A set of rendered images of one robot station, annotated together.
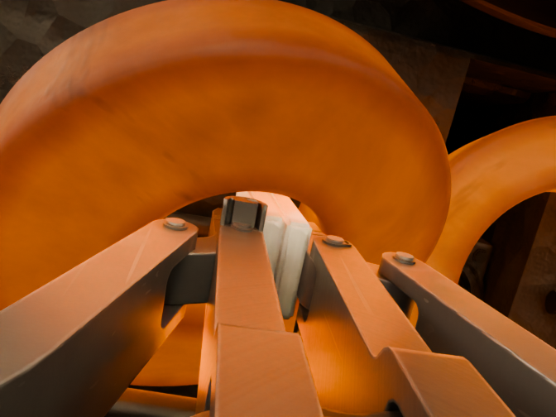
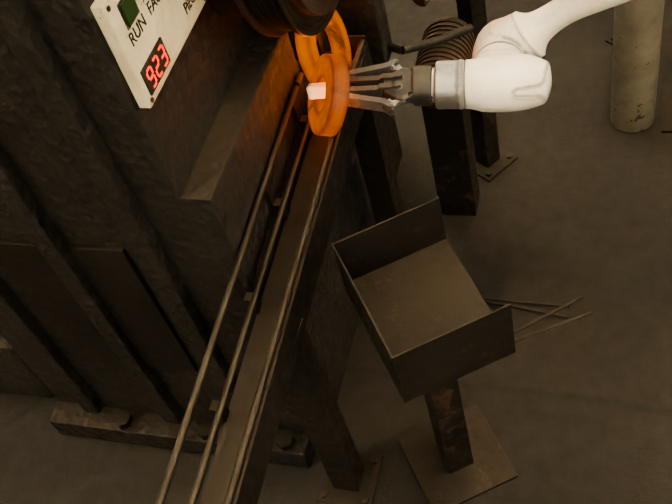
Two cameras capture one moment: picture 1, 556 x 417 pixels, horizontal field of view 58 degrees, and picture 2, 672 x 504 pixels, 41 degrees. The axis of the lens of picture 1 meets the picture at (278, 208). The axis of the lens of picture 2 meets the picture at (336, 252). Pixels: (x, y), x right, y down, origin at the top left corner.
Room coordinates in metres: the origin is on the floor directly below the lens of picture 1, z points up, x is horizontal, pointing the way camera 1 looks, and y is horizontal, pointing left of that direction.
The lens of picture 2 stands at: (-0.42, 1.21, 1.87)
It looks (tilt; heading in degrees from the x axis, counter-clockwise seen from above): 49 degrees down; 300
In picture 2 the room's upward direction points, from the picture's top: 18 degrees counter-clockwise
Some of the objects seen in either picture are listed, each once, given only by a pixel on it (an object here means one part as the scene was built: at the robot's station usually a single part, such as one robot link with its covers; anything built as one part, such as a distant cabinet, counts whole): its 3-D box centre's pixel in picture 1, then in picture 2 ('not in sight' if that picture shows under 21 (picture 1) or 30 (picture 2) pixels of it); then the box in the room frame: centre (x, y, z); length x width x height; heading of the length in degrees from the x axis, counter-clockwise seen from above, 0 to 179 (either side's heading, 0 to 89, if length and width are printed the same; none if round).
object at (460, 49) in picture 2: not in sight; (452, 124); (0.07, -0.44, 0.27); 0.22 x 0.13 x 0.53; 92
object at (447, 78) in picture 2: not in sight; (448, 84); (-0.05, -0.03, 0.76); 0.09 x 0.06 x 0.09; 98
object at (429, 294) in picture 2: not in sight; (441, 385); (-0.07, 0.37, 0.36); 0.26 x 0.20 x 0.72; 127
